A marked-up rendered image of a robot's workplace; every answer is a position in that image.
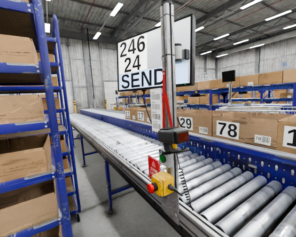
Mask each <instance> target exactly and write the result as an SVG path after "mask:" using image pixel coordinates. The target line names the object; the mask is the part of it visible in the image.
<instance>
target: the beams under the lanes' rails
mask: <svg viewBox="0 0 296 237"><path fill-rule="evenodd" d="M71 125H72V124H71ZM72 126H73V125H72ZM73 127H74V126H73ZM74 128H75V127H74ZM75 129H76V128H75ZM76 130H77V129H76ZM77 131H78V130H77ZM78 132H79V131H78ZM79 133H80V132H79ZM80 134H81V133H80ZM81 135H82V136H83V137H84V138H85V139H86V140H87V141H88V142H89V143H90V144H91V145H92V146H93V147H94V148H95V149H96V150H97V151H98V152H99V153H100V154H101V155H102V156H103V157H104V158H105V159H106V160H108V161H109V162H110V163H111V164H112V165H113V166H114V168H115V169H117V171H119V172H120V174H121V175H122V176H123V177H124V178H125V179H126V180H127V181H129V182H130V183H131V184H132V185H133V186H134V187H135V188H136V189H137V190H138V191H139V192H140V193H141V194H142V195H143V196H144V197H145V198H146V199H147V200H148V201H149V202H150V203H151V204H152V205H153V206H154V207H155V208H156V209H157V210H158V211H159V212H160V213H161V214H162V215H163V216H164V217H165V218H166V219H167V220H168V221H169V222H170V223H171V224H172V225H173V226H174V227H175V228H176V229H178V230H179V231H180V232H181V233H182V234H183V235H184V236H185V237H193V236H191V235H190V234H189V233H188V232H187V231H186V230H185V229H184V228H183V227H182V226H181V225H178V224H176V223H175V222H174V221H173V220H172V219H171V218H170V217H169V216H168V215H167V214H166V213H165V212H164V211H163V210H162V208H161V207H160V206H159V205H158V204H157V203H156V202H155V201H154V200H153V199H152V198H151V197H150V196H149V195H148V194H146V193H145V192H144V191H143V190H142V189H141V188H140V187H139V186H138V185H137V184H136V183H134V182H133V181H132V180H131V179H130V178H129V177H128V176H127V175H126V174H125V173H124V172H123V171H122V170H120V169H119V168H118V167H117V166H116V165H115V164H114V163H113V162H112V161H111V160H110V159H109V158H107V157H106V156H105V155H104V154H103V153H102V152H101V151H100V150H99V149H98V148H97V147H96V146H94V145H93V144H92V143H91V142H90V141H89V140H88V139H87V138H86V137H85V136H84V135H83V134H81ZM261 189H262V188H260V189H259V190H261ZM259 190H258V191H259ZM258 191H256V192H255V194H256V193H257V192H258ZM277 196H278V194H276V195H275V196H274V197H273V198H271V199H270V200H271V201H273V200H274V199H275V198H276V197H277ZM295 205H296V201H294V202H293V203H292V204H291V205H290V207H289V208H288V209H291V210H292V209H293V207H294V206H295Z"/></svg>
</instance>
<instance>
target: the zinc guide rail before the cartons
mask: <svg viewBox="0 0 296 237"><path fill-rule="evenodd" d="M80 110H82V109H80ZM83 111H86V110H83ZM88 112H92V113H97V112H93V111H88ZM97 114H101V115H105V116H109V117H114V118H117V119H123V120H127V121H131V122H135V123H140V124H144V125H148V126H152V124H149V123H144V122H139V121H135V120H130V119H126V118H120V117H115V116H111V115H106V114H102V113H97ZM189 135H192V136H196V137H200V138H204V139H208V140H213V141H217V142H222V143H226V144H230V145H234V146H239V147H243V148H247V149H251V150H257V151H260V152H265V153H269V154H273V155H277V156H281V157H286V158H291V159H295V160H296V154H291V153H287V152H282V151H278V150H272V149H267V148H262V147H258V146H253V145H249V144H244V143H240V142H234V141H229V140H225V139H220V138H216V137H211V136H206V135H202V134H196V133H191V132H189Z"/></svg>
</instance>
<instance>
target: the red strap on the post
mask: <svg viewBox="0 0 296 237"><path fill-rule="evenodd" d="M165 105H166V108H167V112H168V118H169V123H170V127H173V123H172V118H171V112H170V107H169V102H168V97H167V93H166V92H165V71H163V128H165Z"/></svg>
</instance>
